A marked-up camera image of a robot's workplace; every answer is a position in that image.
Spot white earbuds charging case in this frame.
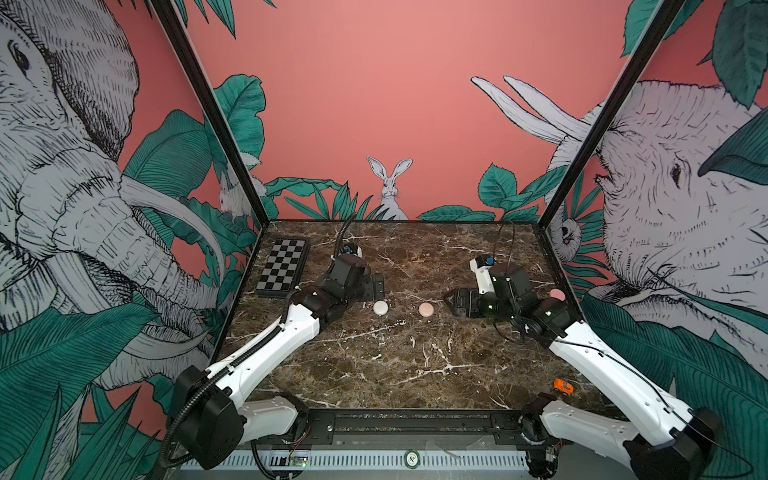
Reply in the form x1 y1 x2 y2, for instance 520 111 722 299
373 300 389 316

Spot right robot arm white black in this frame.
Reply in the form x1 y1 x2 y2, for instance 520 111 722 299
443 253 727 479

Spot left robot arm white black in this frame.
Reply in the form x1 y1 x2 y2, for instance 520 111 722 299
157 231 385 470

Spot pink round disc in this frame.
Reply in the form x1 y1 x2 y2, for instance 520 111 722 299
418 302 435 318

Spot black white checkerboard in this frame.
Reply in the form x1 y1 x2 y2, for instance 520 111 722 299
254 236 311 299

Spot pink hourglass timer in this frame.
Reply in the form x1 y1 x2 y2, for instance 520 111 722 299
549 289 566 301

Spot small orange toy car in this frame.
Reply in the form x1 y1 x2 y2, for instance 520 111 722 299
553 378 575 396

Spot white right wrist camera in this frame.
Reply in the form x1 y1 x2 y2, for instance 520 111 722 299
469 254 495 294

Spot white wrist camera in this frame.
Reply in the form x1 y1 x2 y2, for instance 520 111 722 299
469 254 495 294
341 242 363 257

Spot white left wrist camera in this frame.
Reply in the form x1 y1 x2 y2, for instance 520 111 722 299
341 242 363 257

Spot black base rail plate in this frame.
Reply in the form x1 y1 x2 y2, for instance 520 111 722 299
271 408 563 451

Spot white slotted cable duct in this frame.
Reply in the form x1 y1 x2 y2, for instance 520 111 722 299
179 449 530 472

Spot black metal frame post left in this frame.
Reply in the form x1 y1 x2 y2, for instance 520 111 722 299
150 0 270 228

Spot black metal frame post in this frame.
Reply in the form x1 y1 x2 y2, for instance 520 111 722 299
537 0 685 229
150 0 270 228

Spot black metal frame post right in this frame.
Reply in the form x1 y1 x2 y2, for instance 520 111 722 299
537 0 685 229

